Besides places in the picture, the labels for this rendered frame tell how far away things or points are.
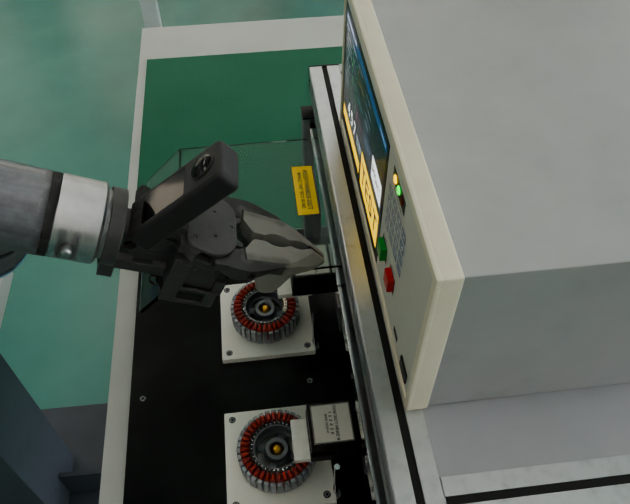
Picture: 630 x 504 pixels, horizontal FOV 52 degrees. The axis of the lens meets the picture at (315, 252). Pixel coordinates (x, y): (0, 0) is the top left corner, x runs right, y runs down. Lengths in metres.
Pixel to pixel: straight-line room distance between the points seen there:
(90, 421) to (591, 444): 1.50
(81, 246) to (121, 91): 2.40
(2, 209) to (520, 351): 0.44
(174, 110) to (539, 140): 1.09
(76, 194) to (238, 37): 1.25
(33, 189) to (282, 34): 1.28
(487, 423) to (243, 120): 1.02
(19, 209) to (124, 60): 2.60
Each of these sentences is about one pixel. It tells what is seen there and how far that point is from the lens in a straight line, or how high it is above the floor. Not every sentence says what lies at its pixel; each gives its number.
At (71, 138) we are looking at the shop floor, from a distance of 2.78.
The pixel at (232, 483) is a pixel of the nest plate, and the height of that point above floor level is 0.78.
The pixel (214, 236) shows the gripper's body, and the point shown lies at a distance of 0.60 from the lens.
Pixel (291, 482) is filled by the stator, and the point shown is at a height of 0.81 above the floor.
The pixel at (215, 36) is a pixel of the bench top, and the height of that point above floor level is 0.75.
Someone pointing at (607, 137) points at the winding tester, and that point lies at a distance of 0.63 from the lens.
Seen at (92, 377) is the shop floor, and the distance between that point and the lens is 2.03.
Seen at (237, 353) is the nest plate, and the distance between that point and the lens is 1.06.
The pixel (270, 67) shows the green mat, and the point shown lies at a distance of 1.66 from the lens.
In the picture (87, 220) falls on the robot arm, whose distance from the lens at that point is 0.58.
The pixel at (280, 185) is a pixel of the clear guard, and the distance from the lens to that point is 0.89.
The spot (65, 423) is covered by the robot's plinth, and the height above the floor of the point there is 0.02.
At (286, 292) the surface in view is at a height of 0.88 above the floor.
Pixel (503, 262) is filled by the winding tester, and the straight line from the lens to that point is 0.49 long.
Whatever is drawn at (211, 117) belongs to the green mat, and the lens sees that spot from 1.52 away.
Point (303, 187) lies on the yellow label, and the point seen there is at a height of 1.07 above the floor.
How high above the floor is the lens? 1.69
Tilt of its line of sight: 50 degrees down
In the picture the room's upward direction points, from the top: straight up
